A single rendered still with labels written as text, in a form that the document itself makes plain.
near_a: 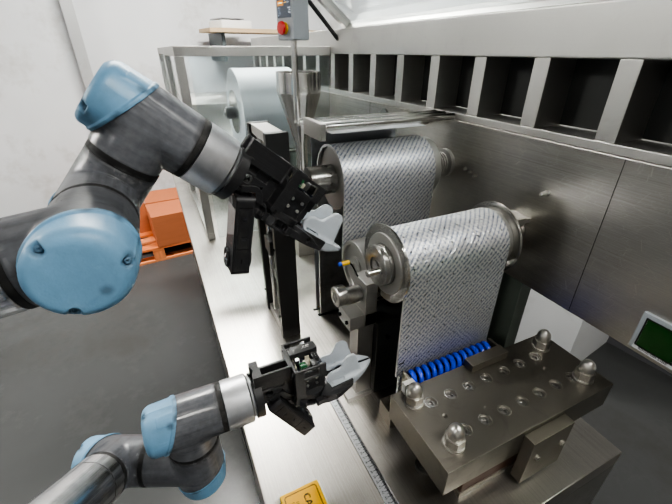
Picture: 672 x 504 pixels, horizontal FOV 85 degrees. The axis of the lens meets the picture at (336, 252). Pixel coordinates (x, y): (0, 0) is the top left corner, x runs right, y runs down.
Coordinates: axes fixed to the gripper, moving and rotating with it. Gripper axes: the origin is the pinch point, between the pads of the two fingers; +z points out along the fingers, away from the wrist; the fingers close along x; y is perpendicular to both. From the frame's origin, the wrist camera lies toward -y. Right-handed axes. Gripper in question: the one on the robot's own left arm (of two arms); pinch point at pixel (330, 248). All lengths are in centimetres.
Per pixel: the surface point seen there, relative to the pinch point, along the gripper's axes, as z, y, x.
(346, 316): 15.7, -10.8, 4.1
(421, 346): 28.3, -6.9, -4.7
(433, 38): 16, 51, 38
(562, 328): 181, 18, 39
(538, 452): 41.5, -7.7, -26.4
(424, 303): 20.9, 0.8, -4.5
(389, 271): 11.6, 2.1, -1.9
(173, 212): 42, -88, 267
